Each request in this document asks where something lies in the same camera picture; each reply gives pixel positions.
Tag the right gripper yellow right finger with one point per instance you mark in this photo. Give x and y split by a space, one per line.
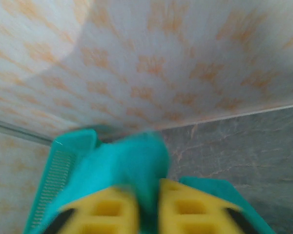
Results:
193 212

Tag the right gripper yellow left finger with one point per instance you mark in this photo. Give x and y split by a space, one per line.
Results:
105 214

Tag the teal plastic basket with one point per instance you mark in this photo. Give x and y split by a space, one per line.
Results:
56 175

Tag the aluminium frame post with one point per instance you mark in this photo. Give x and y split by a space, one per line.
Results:
17 130

